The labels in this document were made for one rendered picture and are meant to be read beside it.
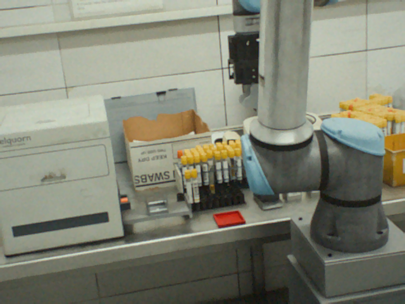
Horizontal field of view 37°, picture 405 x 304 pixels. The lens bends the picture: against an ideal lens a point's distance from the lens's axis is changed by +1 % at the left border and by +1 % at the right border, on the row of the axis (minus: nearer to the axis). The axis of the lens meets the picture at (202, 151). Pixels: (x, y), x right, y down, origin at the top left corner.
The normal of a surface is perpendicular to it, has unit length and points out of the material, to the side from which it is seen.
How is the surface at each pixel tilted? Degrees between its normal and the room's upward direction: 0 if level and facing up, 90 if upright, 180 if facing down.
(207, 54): 90
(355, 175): 96
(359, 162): 91
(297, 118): 103
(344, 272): 90
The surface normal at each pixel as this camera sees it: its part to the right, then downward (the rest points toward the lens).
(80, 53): 0.19, 0.29
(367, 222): 0.24, 0.03
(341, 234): -0.39, 0.04
